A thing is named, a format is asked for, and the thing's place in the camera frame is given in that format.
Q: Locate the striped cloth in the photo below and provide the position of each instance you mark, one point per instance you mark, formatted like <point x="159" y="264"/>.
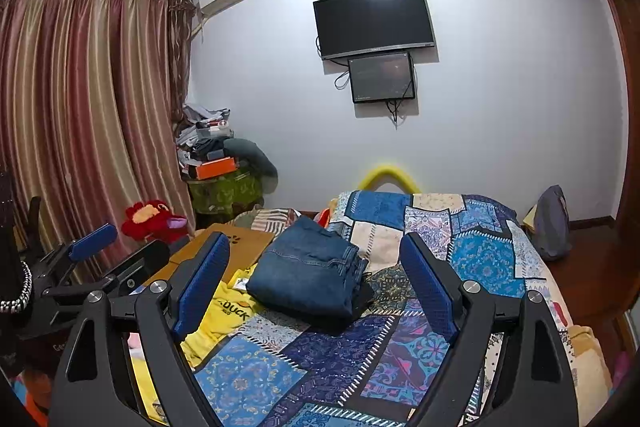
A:
<point x="272" y="219"/>

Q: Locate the blue patchwork blanket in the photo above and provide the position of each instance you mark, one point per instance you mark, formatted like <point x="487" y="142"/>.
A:
<point x="475" y="257"/>

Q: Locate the small wall monitor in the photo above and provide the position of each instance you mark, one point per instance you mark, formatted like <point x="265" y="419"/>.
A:
<point x="382" y="77"/>

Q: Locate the yellow duck print cloth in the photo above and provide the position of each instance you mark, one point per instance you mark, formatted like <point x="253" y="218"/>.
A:
<point x="225" y="312"/>

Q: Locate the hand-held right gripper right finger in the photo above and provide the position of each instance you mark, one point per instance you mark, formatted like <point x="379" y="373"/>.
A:
<point x="430" y="287"/>

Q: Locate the red plush toy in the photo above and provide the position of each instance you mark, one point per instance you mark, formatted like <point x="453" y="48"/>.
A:
<point x="147" y="219"/>

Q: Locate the black wall television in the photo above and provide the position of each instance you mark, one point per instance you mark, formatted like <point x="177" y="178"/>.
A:
<point x="372" y="19"/>

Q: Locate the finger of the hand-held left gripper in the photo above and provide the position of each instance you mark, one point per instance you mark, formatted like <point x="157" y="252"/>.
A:
<point x="142" y="259"/>
<point x="92" y="239"/>

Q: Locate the brown cardboard box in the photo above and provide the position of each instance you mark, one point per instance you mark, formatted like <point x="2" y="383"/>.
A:
<point x="245" y="242"/>

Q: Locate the orange box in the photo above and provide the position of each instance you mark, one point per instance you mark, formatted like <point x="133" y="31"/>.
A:
<point x="215" y="168"/>

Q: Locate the cream printed bedsheet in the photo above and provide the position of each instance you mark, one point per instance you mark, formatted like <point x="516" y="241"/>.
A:
<point x="590" y="362"/>

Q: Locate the pile of clutter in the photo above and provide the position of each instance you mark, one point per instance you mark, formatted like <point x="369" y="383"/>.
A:
<point x="202" y="132"/>

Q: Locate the grey bag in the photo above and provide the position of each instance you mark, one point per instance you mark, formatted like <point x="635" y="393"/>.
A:
<point x="552" y="227"/>

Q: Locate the yellow foam tube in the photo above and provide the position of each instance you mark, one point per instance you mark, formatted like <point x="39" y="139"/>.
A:
<point x="387" y="172"/>

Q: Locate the grey cloth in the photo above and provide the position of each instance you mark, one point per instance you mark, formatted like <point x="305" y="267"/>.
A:
<point x="255" y="159"/>

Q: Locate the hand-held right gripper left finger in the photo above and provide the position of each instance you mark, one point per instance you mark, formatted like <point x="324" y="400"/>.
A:
<point x="200" y="287"/>

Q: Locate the striped pink curtain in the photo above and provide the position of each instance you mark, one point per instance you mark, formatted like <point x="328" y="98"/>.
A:
<point x="85" y="107"/>

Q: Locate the green patterned cloth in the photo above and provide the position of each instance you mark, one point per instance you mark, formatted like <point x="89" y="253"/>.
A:
<point x="225" y="194"/>

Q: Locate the blue denim jacket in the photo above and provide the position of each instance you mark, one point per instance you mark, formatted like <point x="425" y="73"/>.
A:
<point x="305" y="267"/>

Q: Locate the brown wooden door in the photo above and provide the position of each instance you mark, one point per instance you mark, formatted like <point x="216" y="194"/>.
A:
<point x="622" y="132"/>

